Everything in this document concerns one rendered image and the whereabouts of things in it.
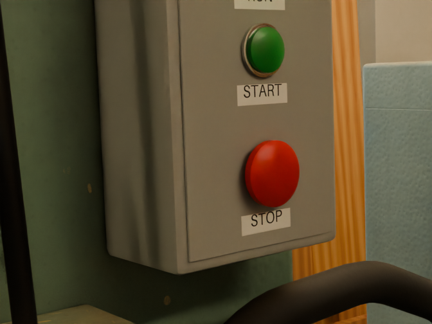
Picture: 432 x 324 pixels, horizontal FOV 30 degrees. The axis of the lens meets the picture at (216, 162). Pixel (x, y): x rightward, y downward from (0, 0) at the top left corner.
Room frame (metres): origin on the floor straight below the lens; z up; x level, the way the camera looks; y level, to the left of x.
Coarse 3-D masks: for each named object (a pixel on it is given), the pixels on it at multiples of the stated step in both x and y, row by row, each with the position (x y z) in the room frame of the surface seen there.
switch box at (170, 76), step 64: (128, 0) 0.35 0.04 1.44; (192, 0) 0.34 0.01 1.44; (320, 0) 0.39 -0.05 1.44; (128, 64) 0.36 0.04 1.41; (192, 64) 0.34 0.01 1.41; (320, 64) 0.39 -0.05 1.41; (128, 128) 0.36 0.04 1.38; (192, 128) 0.34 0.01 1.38; (256, 128) 0.36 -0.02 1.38; (320, 128) 0.39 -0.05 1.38; (128, 192) 0.36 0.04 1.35; (192, 192) 0.34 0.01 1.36; (320, 192) 0.38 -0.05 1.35; (128, 256) 0.36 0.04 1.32; (192, 256) 0.34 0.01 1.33; (256, 256) 0.36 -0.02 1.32
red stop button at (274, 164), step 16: (272, 144) 0.35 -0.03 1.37; (256, 160) 0.35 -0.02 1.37; (272, 160) 0.35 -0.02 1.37; (288, 160) 0.36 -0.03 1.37; (256, 176) 0.35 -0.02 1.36; (272, 176) 0.35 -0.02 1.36; (288, 176) 0.36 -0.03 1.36; (256, 192) 0.35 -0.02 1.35; (272, 192) 0.35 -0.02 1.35; (288, 192) 0.36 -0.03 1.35
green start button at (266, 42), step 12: (264, 24) 0.36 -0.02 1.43; (252, 36) 0.36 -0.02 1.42; (264, 36) 0.36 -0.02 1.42; (276, 36) 0.36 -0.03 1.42; (252, 48) 0.35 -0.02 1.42; (264, 48) 0.36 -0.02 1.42; (276, 48) 0.36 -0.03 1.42; (252, 60) 0.35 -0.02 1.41; (264, 60) 0.36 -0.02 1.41; (276, 60) 0.36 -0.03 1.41; (252, 72) 0.36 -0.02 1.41; (264, 72) 0.36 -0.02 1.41
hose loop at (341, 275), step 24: (360, 264) 0.44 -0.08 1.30; (384, 264) 0.45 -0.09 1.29; (288, 288) 0.40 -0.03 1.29; (312, 288) 0.41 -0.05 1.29; (336, 288) 0.42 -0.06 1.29; (360, 288) 0.43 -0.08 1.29; (384, 288) 0.44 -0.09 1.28; (408, 288) 0.45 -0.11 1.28; (240, 312) 0.39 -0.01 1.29; (264, 312) 0.38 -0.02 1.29; (288, 312) 0.39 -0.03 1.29; (312, 312) 0.40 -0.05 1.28; (336, 312) 0.42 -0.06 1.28; (408, 312) 0.47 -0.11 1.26
